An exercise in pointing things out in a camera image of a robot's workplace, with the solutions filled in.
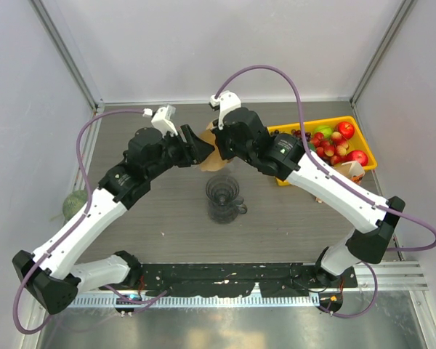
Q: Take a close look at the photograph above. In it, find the green melon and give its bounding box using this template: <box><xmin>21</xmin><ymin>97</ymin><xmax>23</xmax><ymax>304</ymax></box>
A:
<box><xmin>62</xmin><ymin>190</ymin><xmax>88</xmax><ymax>222</ymax></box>

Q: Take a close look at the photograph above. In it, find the red apple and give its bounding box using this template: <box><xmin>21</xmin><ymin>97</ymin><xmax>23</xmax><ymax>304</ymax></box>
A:
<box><xmin>336</xmin><ymin>121</ymin><xmax>355</xmax><ymax>140</ymax></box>
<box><xmin>345</xmin><ymin>150</ymin><xmax>368</xmax><ymax>167</ymax></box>

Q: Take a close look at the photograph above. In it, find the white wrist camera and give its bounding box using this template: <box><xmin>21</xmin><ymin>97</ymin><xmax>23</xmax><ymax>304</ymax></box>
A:
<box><xmin>142</xmin><ymin>105</ymin><xmax>179</xmax><ymax>136</ymax></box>
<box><xmin>209</xmin><ymin>90</ymin><xmax>241</xmax><ymax>129</ymax></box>

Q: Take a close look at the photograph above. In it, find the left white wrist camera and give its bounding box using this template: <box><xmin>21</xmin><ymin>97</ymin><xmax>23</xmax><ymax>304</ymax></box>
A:
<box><xmin>142</xmin><ymin>105</ymin><xmax>179</xmax><ymax>136</ymax></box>

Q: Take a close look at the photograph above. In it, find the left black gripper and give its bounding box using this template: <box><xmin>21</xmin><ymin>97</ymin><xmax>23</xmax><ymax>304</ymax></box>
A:
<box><xmin>147</xmin><ymin>124</ymin><xmax>215</xmax><ymax>180</ymax></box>

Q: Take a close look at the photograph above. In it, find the white slotted cable duct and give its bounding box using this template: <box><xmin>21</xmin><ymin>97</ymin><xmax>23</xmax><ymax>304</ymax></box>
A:
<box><xmin>70</xmin><ymin>292</ymin><xmax>320</xmax><ymax>309</ymax></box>

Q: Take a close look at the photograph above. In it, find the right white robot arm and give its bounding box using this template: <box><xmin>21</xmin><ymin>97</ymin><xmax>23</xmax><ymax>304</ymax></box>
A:
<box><xmin>211</xmin><ymin>107</ymin><xmax>405</xmax><ymax>286</ymax></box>

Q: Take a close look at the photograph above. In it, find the yellow plastic bin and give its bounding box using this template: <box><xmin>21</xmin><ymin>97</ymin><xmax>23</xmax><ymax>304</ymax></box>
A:
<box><xmin>267</xmin><ymin>116</ymin><xmax>377</xmax><ymax>186</ymax></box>

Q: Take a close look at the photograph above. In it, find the red grape bunch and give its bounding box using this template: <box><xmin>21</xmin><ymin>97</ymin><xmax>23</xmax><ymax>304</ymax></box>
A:
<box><xmin>291</xmin><ymin>129</ymin><xmax>312</xmax><ymax>144</ymax></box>

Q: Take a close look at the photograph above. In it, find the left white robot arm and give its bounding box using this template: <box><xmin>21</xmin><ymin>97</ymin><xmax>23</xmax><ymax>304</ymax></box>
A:
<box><xmin>12</xmin><ymin>124</ymin><xmax>214</xmax><ymax>315</ymax></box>

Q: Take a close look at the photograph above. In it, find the grey plastic dripper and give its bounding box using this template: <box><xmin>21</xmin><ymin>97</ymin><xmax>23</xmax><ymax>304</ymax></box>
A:
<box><xmin>205</xmin><ymin>174</ymin><xmax>241</xmax><ymax>208</ymax></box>

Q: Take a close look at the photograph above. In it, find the grey plastic measuring cup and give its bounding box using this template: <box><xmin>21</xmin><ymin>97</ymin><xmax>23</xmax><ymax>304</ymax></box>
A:
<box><xmin>208</xmin><ymin>196</ymin><xmax>248</xmax><ymax>224</ymax></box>

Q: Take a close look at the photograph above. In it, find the lychee fruit cluster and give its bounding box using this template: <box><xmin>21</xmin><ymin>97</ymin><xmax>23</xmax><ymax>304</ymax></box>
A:
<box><xmin>310</xmin><ymin>131</ymin><xmax>350</xmax><ymax>167</ymax></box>

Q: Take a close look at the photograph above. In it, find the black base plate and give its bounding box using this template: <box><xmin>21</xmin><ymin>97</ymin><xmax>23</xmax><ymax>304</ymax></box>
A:
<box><xmin>97</xmin><ymin>261</ymin><xmax>359</xmax><ymax>297</ymax></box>

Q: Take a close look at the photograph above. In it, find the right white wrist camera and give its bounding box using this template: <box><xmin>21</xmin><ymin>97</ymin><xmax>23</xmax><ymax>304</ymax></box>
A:
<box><xmin>209</xmin><ymin>90</ymin><xmax>241</xmax><ymax>129</ymax></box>

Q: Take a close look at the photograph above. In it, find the orange filter holder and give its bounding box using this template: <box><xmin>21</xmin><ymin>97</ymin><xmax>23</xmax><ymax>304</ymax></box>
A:
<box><xmin>337</xmin><ymin>161</ymin><xmax>365</xmax><ymax>185</ymax></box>

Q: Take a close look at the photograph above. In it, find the green apple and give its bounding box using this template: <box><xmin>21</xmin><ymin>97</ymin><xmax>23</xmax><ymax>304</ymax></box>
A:
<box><xmin>314</xmin><ymin>125</ymin><xmax>334</xmax><ymax>139</ymax></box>

